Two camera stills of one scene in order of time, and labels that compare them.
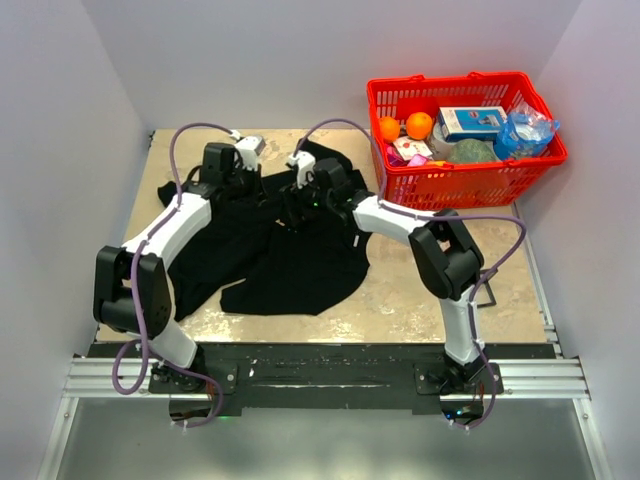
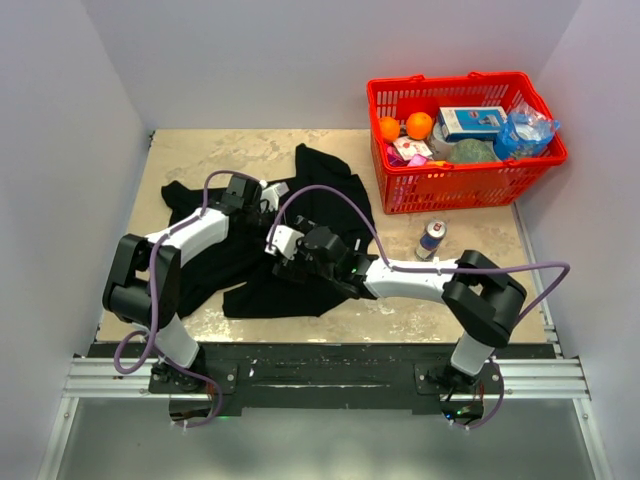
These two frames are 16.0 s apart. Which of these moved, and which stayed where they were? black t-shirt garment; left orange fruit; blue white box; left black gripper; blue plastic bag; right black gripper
Moved: right black gripper; left black gripper
Stayed: left orange fruit; blue plastic bag; black t-shirt garment; blue white box
